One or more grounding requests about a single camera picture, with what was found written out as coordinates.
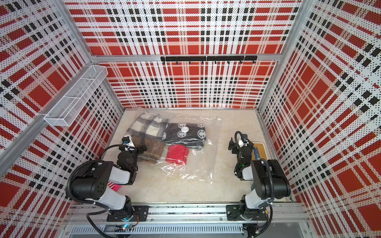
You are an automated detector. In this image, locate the red knitted scarf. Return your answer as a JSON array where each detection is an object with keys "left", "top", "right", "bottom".
[{"left": 165, "top": 145, "right": 189, "bottom": 165}]

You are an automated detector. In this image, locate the black smiley pattern scarf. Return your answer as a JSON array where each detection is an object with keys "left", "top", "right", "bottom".
[{"left": 162, "top": 123, "right": 206, "bottom": 150}]

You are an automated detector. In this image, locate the clear plastic vacuum bag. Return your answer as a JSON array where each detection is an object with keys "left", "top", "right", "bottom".
[{"left": 126, "top": 108, "right": 221, "bottom": 183}]

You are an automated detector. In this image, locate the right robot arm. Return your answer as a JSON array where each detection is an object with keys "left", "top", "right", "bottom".
[{"left": 226, "top": 138, "right": 291, "bottom": 221}]

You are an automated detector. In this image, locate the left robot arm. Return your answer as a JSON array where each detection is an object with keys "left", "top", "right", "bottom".
[{"left": 65, "top": 144, "right": 149, "bottom": 222}]

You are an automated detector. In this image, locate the brown knitted scarf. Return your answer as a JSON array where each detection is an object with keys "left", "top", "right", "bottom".
[{"left": 132, "top": 137, "right": 165, "bottom": 164}]

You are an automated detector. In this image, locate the grey white plaid scarf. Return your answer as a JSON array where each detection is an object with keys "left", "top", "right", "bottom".
[{"left": 127, "top": 111, "right": 169, "bottom": 141}]

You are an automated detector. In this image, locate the white wooden top tray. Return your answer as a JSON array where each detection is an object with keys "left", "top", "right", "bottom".
[{"left": 252, "top": 142, "right": 267, "bottom": 160}]

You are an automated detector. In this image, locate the pink striped plush toy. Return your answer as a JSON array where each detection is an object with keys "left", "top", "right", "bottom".
[{"left": 108, "top": 182, "right": 122, "bottom": 191}]

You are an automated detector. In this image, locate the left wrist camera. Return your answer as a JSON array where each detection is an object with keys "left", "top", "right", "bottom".
[{"left": 122, "top": 135, "right": 134, "bottom": 147}]

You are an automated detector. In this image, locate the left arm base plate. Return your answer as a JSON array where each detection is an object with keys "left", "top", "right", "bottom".
[{"left": 107, "top": 205, "right": 149, "bottom": 222}]

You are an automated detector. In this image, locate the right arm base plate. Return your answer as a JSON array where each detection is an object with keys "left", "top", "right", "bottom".
[{"left": 226, "top": 204, "right": 268, "bottom": 221}]

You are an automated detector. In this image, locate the aluminium front rail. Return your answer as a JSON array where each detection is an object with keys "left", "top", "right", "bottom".
[{"left": 63, "top": 202, "right": 309, "bottom": 225}]

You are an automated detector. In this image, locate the white wire mesh shelf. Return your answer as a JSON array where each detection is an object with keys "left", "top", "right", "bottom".
[{"left": 44, "top": 65, "right": 108, "bottom": 127}]

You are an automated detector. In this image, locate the black wall hook rail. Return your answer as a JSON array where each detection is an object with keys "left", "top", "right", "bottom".
[{"left": 160, "top": 56, "right": 258, "bottom": 63}]

